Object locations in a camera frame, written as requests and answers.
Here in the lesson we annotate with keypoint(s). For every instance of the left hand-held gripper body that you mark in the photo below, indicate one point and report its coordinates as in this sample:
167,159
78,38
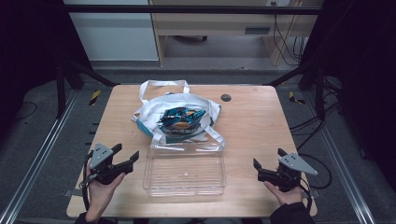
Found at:
101,155

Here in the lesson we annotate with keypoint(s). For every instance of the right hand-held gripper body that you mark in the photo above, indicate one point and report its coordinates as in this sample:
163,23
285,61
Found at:
295,163

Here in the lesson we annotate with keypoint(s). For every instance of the white tote bag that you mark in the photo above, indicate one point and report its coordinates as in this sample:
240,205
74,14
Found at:
152,110

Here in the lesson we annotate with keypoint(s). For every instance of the clear plastic tray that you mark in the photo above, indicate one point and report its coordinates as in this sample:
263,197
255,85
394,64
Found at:
185,172

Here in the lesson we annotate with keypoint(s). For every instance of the blue snack packet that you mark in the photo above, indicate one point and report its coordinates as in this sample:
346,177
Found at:
180,121

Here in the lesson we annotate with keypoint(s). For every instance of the person's right hand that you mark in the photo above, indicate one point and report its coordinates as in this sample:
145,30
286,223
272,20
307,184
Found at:
289,197

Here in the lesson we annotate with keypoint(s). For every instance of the person's left hand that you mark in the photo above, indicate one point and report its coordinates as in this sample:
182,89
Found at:
99,194

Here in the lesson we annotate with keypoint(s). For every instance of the yellow black tape strip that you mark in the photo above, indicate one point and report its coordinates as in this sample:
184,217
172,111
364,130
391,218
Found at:
95,97
294,98

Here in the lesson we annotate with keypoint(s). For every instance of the black metal stand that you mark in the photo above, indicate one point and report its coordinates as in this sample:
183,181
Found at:
62,90
319,93

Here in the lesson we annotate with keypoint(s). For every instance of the dark round table grommet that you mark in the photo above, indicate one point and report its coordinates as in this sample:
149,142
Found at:
226,98

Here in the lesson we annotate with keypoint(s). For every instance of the dark curtain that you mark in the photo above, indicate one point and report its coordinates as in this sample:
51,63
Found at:
364,77
28,46

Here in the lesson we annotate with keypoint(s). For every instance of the white cabinet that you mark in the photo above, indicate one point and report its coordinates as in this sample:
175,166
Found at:
118,34

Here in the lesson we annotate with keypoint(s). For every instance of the light wooden desk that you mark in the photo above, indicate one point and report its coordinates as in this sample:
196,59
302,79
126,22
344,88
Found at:
218,26

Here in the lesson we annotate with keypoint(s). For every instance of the silver metal floor rail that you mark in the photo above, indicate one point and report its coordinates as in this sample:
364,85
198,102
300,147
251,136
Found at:
342,161
37,155

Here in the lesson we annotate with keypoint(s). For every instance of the black horizontal frame bar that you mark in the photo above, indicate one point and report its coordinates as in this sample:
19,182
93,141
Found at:
186,9

